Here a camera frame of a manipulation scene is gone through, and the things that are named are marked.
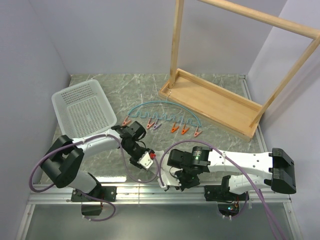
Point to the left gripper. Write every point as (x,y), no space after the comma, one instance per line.
(134,161)

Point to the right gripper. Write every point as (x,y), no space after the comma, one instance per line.
(185,185)

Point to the blue wire hanger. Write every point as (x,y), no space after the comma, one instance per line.
(136,112)

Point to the white underwear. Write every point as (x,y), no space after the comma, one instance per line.
(160,155)

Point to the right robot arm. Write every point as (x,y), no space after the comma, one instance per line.
(274,170)

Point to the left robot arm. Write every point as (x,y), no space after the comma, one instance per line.
(63,166)

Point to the pink clothespin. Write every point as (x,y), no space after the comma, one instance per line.
(126,121)
(197,132)
(150,124)

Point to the pink clothespin leftmost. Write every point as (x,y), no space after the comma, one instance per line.
(126,121)

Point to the purple clothespin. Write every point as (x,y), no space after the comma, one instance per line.
(156,125)

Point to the orange clothespin left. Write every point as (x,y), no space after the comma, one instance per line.
(174,128)

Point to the orange clothespin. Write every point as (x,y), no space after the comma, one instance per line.
(184,129)
(174,128)

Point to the pink clothespin rightmost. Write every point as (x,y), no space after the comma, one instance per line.
(197,132)

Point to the orange clothespin right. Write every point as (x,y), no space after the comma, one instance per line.
(184,129)

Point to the white plastic basket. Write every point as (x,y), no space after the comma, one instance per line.
(83,110)

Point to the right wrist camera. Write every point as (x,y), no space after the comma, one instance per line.
(167,181)

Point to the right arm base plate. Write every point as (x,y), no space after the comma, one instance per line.
(219,193)

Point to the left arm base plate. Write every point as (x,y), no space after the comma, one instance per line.
(106,193)

